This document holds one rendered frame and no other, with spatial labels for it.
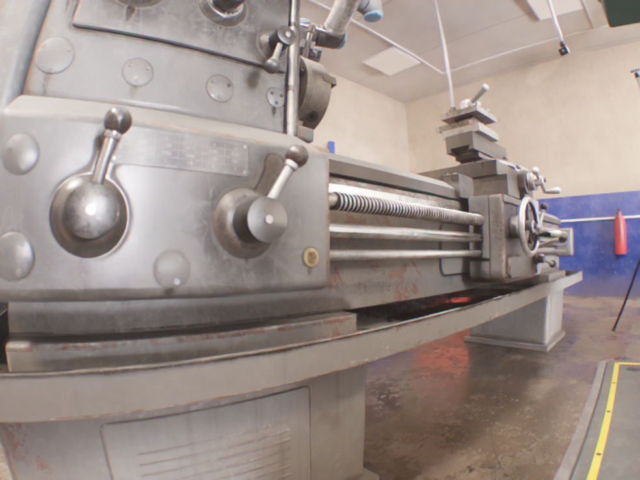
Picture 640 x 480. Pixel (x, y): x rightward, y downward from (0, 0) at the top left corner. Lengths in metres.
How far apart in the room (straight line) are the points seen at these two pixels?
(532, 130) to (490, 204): 4.46
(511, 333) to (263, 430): 1.94
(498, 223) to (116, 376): 1.13
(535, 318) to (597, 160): 3.37
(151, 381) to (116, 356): 0.13
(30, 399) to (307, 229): 0.47
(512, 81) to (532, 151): 1.19
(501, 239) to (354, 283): 0.56
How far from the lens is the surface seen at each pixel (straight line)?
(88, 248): 0.45
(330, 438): 0.84
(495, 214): 1.25
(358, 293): 0.90
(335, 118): 5.53
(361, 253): 0.78
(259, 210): 0.46
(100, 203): 0.40
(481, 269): 1.27
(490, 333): 2.48
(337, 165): 0.84
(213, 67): 0.72
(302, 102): 1.02
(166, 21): 0.72
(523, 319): 2.38
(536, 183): 1.40
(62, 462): 0.65
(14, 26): 0.72
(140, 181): 0.48
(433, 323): 0.85
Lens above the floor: 0.61
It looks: 2 degrees up
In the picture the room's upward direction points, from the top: straight up
